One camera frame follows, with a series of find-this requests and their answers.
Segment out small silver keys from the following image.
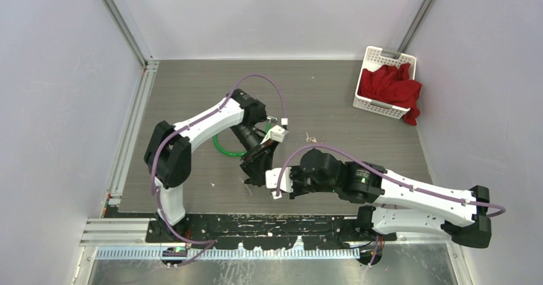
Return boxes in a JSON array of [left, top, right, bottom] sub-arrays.
[[305, 133, 317, 143]]

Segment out aluminium frame post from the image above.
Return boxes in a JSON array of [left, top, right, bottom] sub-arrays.
[[397, 0, 436, 53], [102, 0, 153, 68]]

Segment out white plastic basket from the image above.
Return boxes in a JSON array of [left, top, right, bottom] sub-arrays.
[[352, 46, 422, 126]]

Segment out right aluminium frame post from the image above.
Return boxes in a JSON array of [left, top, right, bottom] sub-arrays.
[[397, 0, 436, 53]]

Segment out left aluminium frame post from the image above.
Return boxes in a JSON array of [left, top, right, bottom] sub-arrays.
[[102, 0, 153, 68]]

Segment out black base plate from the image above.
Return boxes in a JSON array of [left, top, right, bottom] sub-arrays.
[[174, 214, 375, 250]]

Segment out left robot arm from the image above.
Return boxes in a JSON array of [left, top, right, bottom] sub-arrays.
[[143, 88, 286, 242]]

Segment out aluminium front rail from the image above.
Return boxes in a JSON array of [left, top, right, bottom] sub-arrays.
[[79, 216, 465, 261]]

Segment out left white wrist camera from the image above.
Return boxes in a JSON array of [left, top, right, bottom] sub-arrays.
[[261, 125, 289, 145]]

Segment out red cloth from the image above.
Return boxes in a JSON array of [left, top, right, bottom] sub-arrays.
[[357, 63, 422, 126]]

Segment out green cable lock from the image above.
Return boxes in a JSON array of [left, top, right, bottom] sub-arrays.
[[213, 115, 279, 158]]

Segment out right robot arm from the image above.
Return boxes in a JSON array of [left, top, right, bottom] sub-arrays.
[[279, 148, 492, 248]]

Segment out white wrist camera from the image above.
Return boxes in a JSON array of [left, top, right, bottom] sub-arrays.
[[261, 125, 289, 145], [265, 167, 293, 200]]

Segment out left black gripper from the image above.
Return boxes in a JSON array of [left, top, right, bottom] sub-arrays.
[[231, 123, 280, 187]]

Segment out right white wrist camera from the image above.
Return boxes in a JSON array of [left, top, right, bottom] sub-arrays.
[[265, 167, 293, 200]]

